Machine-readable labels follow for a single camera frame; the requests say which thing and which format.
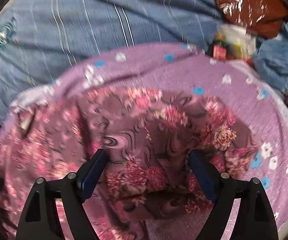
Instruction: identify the maroon pink floral garment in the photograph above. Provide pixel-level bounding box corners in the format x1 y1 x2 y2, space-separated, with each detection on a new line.
0 87 259 239

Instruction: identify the purple floral bed sheet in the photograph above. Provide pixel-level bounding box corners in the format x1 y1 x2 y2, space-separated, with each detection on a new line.
0 43 288 239

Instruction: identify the blue denim garment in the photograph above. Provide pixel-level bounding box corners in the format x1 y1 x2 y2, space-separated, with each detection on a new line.
252 22 288 94

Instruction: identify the small dark red-label bottle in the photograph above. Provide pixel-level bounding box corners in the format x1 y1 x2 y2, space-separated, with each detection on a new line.
211 33 227 60

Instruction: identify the blue plaid quilt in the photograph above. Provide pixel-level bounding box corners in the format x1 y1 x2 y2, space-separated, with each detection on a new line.
0 0 223 124

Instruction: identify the dark red plastic bag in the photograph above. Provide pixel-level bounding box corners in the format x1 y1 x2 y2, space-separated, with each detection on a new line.
215 0 288 38

